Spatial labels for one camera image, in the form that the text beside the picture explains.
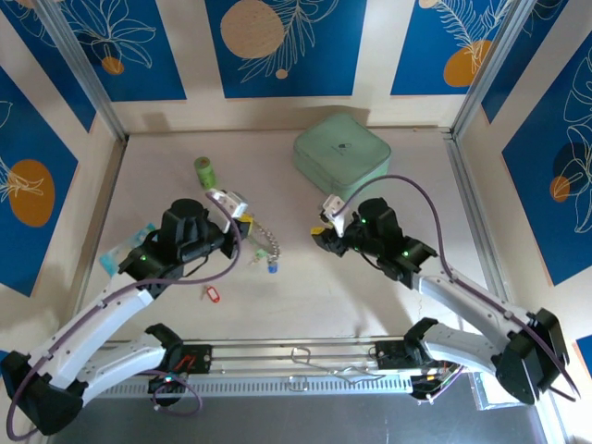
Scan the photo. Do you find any metal key holder with rings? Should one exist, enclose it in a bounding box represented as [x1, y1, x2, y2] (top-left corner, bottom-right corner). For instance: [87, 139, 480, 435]
[243, 216, 283, 265]

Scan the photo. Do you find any small green bottle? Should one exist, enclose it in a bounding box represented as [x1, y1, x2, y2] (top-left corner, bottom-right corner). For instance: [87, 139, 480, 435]
[193, 156, 218, 191]

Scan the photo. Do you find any light blue wipes packet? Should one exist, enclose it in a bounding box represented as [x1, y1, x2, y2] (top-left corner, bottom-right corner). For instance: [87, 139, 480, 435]
[99, 222, 157, 279]

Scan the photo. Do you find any mint green zippered pouch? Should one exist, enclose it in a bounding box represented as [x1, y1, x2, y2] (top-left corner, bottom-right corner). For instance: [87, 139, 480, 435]
[291, 113, 393, 204]

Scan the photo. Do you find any black controller board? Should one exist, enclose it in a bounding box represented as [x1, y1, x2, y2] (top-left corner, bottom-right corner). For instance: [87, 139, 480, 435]
[146, 373, 189, 408]

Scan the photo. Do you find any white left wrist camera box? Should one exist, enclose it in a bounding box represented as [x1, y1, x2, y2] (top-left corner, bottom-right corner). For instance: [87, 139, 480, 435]
[204, 188, 250, 233]

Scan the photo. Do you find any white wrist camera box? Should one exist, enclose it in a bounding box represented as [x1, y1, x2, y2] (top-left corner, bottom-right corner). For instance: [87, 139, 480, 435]
[321, 193, 347, 240]
[204, 188, 250, 233]

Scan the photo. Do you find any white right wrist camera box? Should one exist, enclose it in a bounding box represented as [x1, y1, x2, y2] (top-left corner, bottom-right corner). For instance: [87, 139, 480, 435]
[321, 193, 347, 240]

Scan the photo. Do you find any aluminium table side rail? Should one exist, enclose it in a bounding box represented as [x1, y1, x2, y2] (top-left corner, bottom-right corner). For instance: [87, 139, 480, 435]
[73, 138, 129, 320]
[443, 131, 510, 297]

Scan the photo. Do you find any bent metal wire hook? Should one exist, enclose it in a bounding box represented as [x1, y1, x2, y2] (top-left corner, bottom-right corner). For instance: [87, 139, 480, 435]
[289, 346, 389, 392]

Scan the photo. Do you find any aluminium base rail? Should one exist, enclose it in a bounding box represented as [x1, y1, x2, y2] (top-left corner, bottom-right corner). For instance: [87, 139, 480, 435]
[179, 339, 408, 374]

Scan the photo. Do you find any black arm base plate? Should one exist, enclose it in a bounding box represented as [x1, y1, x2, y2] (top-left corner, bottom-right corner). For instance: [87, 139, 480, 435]
[178, 344, 214, 375]
[374, 340, 408, 371]

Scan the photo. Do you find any perforated grey cable duct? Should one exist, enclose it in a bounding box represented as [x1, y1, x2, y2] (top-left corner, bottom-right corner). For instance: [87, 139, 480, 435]
[76, 373, 463, 400]

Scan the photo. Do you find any coloured wire bundle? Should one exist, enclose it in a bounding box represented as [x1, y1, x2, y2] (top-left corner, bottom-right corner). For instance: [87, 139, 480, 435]
[410, 360, 468, 407]

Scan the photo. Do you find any purple cable loop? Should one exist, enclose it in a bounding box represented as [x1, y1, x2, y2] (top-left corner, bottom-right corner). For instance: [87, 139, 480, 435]
[150, 367, 204, 417]

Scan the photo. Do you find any aluminium frame post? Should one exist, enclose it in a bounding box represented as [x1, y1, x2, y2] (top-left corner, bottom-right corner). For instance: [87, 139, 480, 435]
[34, 0, 130, 142]
[450, 0, 542, 140]

